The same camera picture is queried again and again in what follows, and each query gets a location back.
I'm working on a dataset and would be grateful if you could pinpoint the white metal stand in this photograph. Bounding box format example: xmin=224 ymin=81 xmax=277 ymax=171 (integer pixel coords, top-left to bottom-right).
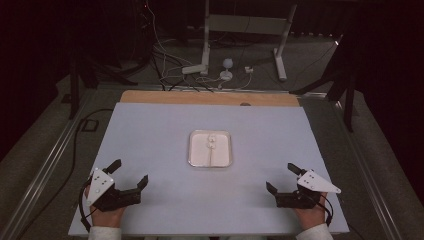
xmin=199 ymin=0 xmax=298 ymax=83

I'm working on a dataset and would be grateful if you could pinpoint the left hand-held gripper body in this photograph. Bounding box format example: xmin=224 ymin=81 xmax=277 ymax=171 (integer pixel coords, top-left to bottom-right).
xmin=86 ymin=167 xmax=143 ymax=213

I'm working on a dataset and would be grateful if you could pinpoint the white cable bundle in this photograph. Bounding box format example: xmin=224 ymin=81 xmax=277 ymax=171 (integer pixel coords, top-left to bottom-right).
xmin=145 ymin=0 xmax=254 ymax=92

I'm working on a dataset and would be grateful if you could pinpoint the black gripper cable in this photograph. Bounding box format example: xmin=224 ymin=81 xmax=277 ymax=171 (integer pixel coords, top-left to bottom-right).
xmin=77 ymin=176 xmax=98 ymax=233
xmin=308 ymin=191 xmax=335 ymax=228

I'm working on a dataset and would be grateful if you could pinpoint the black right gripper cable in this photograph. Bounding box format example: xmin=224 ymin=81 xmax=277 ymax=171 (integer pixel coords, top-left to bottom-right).
xmin=308 ymin=191 xmax=335 ymax=228

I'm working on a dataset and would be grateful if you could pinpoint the person's left hand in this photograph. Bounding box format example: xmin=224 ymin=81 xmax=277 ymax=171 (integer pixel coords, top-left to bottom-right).
xmin=83 ymin=185 xmax=127 ymax=230

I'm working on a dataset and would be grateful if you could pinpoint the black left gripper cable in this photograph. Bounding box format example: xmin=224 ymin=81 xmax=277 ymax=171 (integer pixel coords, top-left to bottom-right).
xmin=77 ymin=176 xmax=98 ymax=233

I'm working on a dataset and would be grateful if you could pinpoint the person's right hand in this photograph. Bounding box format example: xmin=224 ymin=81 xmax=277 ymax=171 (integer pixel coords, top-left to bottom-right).
xmin=294 ymin=195 xmax=329 ymax=231

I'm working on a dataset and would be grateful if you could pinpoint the black tripod stand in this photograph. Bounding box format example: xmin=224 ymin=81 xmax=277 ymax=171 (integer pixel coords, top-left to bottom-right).
xmin=289 ymin=33 xmax=359 ymax=134
xmin=64 ymin=46 xmax=139 ymax=121

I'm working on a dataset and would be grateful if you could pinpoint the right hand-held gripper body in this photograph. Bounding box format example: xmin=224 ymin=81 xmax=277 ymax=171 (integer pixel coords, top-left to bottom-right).
xmin=275 ymin=169 xmax=342 ymax=210

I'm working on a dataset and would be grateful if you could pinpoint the square white tray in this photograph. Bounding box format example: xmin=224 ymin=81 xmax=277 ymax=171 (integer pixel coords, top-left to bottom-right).
xmin=187 ymin=129 xmax=234 ymax=169

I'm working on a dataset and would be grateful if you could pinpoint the small white round lamp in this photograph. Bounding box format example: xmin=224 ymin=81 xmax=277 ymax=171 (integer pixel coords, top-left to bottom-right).
xmin=219 ymin=57 xmax=235 ymax=82

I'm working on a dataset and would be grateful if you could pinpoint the wooden table board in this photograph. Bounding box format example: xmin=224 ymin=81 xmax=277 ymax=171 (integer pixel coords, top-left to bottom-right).
xmin=119 ymin=89 xmax=301 ymax=108

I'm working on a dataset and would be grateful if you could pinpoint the light sheet table cover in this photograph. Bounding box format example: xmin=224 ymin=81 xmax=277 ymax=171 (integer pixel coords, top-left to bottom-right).
xmin=67 ymin=101 xmax=350 ymax=238

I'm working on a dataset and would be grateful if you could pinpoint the metal floor rail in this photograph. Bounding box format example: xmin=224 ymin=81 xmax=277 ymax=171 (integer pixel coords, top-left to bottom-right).
xmin=328 ymin=96 xmax=404 ymax=240
xmin=0 ymin=87 xmax=101 ymax=240

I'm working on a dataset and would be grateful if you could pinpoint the long black floor cable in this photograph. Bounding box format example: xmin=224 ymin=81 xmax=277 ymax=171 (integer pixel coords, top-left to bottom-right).
xmin=14 ymin=107 xmax=115 ymax=240

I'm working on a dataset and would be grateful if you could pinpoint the black cable bundle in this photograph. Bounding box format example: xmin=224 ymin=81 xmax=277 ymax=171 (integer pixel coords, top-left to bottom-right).
xmin=133 ymin=0 xmax=221 ymax=93

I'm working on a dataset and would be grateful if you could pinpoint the black square floor plate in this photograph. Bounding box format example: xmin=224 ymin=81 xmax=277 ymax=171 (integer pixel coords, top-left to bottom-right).
xmin=79 ymin=118 xmax=100 ymax=133

